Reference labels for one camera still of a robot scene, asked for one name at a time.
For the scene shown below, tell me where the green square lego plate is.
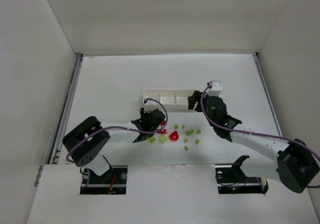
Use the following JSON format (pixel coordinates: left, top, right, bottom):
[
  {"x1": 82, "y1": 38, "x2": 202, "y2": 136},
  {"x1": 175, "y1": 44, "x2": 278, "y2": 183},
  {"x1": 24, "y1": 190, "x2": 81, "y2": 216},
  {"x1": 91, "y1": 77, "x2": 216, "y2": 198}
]
[
  {"x1": 147, "y1": 137, "x2": 156, "y2": 144},
  {"x1": 159, "y1": 135, "x2": 169, "y2": 144}
]

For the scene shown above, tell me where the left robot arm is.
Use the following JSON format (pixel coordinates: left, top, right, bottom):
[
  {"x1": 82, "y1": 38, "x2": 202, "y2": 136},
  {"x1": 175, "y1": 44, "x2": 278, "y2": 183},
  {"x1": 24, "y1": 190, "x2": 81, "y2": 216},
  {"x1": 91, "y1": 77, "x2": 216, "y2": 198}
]
[{"x1": 62, "y1": 108, "x2": 168, "y2": 178}]

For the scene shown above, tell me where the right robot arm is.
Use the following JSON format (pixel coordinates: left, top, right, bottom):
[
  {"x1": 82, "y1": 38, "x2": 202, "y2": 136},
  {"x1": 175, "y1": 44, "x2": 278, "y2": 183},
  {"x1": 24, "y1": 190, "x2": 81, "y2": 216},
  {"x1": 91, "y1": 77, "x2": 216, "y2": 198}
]
[{"x1": 187, "y1": 90, "x2": 320, "y2": 193}]

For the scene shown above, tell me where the red round lego piece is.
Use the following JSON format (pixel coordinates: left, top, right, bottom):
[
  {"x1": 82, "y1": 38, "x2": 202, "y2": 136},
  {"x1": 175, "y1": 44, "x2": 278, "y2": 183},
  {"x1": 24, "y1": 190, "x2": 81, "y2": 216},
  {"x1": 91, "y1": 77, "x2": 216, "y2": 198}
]
[{"x1": 169, "y1": 131, "x2": 180, "y2": 142}]

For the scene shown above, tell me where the white three-compartment tray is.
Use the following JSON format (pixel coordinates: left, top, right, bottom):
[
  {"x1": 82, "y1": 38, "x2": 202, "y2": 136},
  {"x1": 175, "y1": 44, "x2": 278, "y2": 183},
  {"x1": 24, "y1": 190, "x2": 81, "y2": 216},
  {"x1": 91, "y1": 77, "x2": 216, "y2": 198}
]
[{"x1": 142, "y1": 89, "x2": 195, "y2": 112}]

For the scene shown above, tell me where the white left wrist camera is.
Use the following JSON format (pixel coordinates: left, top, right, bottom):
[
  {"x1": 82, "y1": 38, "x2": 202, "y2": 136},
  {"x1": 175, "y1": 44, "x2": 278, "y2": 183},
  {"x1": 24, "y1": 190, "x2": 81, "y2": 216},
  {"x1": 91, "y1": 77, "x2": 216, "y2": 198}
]
[{"x1": 143, "y1": 97, "x2": 158, "y2": 113}]

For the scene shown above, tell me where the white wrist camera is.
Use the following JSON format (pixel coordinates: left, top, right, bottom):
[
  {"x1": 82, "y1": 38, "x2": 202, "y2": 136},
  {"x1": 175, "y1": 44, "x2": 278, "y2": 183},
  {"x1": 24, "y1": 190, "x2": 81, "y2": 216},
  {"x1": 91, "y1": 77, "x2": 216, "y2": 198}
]
[
  {"x1": 143, "y1": 97, "x2": 158, "y2": 113},
  {"x1": 206, "y1": 80, "x2": 223, "y2": 96}
]

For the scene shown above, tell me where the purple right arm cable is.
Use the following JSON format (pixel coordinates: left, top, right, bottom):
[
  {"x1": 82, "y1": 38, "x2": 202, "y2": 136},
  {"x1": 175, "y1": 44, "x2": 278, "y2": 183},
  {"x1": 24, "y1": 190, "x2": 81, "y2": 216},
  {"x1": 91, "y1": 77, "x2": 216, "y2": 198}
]
[{"x1": 200, "y1": 83, "x2": 320, "y2": 188}]

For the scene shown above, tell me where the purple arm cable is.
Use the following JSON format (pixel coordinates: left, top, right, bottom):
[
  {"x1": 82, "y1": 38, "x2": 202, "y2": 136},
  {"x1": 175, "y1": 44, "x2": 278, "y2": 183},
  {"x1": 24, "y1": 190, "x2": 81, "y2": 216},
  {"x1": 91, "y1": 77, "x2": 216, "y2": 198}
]
[
  {"x1": 66, "y1": 98, "x2": 169, "y2": 163},
  {"x1": 200, "y1": 83, "x2": 320, "y2": 188}
]

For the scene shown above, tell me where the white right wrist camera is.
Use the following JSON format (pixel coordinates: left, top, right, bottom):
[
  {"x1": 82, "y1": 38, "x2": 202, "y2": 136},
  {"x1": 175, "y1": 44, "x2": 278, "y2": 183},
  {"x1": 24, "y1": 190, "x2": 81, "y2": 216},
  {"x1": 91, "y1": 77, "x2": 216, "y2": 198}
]
[{"x1": 206, "y1": 80, "x2": 223, "y2": 96}]

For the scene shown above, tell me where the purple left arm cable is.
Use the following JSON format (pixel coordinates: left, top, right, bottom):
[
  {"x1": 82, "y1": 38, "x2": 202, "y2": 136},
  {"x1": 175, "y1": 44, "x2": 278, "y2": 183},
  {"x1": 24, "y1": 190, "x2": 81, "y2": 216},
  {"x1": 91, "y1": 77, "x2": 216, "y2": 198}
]
[{"x1": 66, "y1": 98, "x2": 169, "y2": 163}]

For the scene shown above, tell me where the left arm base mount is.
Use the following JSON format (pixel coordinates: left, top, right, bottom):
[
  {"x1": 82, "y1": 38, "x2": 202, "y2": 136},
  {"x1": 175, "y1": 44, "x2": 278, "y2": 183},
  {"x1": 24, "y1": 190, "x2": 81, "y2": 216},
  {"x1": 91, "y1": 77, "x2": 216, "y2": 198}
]
[{"x1": 80, "y1": 155, "x2": 128, "y2": 195}]

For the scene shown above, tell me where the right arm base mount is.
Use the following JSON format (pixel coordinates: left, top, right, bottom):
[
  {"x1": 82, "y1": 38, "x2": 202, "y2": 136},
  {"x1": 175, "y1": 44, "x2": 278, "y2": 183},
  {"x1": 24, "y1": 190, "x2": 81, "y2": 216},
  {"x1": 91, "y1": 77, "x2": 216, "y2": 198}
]
[{"x1": 215, "y1": 155, "x2": 269, "y2": 195}]

